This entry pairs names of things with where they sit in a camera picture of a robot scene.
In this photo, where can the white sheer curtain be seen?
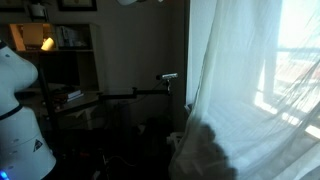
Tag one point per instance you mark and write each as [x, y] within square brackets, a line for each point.
[240, 100]

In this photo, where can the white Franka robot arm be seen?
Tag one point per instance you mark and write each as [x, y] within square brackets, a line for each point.
[20, 140]

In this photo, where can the black boom stand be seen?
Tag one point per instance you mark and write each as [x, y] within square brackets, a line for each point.
[146, 91]

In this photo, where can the wooden shelf unit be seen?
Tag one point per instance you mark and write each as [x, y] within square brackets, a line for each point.
[86, 66]

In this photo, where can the dark wooden desk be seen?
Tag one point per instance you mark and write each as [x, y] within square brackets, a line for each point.
[76, 108]

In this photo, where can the stack of books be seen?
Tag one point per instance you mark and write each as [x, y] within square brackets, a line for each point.
[71, 95]

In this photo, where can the row of shelf books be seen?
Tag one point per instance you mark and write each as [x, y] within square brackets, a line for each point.
[71, 37]

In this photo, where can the black upright pole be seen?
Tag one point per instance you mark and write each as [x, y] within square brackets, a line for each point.
[48, 103]

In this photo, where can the small yellow object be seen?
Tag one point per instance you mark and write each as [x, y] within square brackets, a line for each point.
[48, 44]

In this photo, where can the small white shelf object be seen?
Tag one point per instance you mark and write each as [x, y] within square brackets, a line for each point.
[38, 10]

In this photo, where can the silver camera on boom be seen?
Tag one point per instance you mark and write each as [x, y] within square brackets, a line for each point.
[166, 76]

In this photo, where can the white radiator frame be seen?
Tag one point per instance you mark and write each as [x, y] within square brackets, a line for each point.
[175, 136]

